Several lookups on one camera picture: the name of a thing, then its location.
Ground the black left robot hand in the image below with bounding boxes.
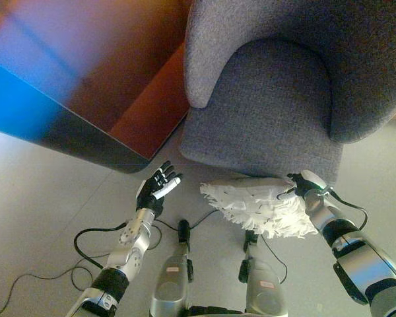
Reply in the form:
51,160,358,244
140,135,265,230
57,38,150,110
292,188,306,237
135,160,183,219

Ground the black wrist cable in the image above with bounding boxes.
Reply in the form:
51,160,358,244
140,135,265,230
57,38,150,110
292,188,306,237
323,186,369,232
73,221,129,269

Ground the silver right robot leg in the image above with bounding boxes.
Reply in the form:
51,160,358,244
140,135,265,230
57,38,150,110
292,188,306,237
238,230,284,316

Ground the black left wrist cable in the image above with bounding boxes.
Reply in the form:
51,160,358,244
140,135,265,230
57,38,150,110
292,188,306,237
73,221,129,269

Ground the glossy wooden table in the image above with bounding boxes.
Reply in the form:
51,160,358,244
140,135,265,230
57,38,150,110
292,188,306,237
0,0,195,175

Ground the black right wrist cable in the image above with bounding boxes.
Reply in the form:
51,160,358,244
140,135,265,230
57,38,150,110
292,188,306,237
323,186,369,232

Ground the grey fabric armchair sofa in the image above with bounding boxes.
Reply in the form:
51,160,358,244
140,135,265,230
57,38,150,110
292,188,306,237
179,0,396,184

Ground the black floor cable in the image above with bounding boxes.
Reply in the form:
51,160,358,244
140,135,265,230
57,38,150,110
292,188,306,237
0,208,218,316

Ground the silver left robot leg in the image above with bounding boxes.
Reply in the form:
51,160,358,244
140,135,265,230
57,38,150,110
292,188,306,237
150,220,195,317

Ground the silver robot leg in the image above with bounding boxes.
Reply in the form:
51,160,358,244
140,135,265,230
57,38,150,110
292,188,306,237
238,230,284,316
150,220,195,317

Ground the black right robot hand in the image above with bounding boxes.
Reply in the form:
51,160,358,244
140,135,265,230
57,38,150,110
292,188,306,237
286,169,327,201

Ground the white feather duster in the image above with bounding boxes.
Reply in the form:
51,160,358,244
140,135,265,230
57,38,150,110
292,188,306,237
199,176,319,240

